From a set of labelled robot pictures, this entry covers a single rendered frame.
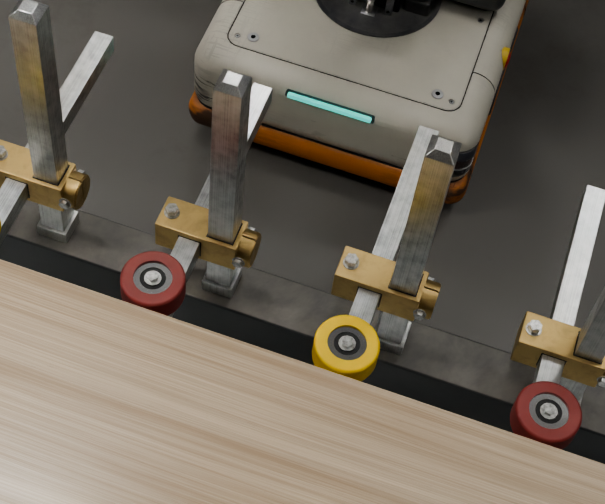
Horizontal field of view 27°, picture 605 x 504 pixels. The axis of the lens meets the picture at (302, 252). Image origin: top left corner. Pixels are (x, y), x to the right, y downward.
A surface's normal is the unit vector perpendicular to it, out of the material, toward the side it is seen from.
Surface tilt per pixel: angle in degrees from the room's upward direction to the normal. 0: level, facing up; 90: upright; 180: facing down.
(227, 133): 90
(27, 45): 90
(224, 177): 90
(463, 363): 0
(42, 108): 90
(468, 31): 0
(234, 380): 0
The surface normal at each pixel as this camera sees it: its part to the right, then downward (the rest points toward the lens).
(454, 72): 0.08, -0.55
